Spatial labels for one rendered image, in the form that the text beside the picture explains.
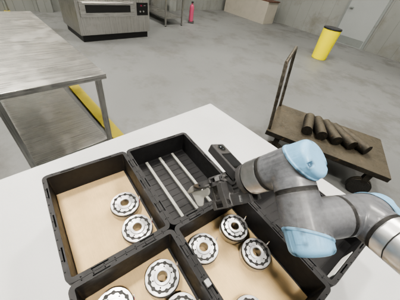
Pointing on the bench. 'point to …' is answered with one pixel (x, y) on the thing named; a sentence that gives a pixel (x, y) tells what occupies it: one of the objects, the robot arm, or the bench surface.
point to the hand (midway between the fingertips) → (197, 187)
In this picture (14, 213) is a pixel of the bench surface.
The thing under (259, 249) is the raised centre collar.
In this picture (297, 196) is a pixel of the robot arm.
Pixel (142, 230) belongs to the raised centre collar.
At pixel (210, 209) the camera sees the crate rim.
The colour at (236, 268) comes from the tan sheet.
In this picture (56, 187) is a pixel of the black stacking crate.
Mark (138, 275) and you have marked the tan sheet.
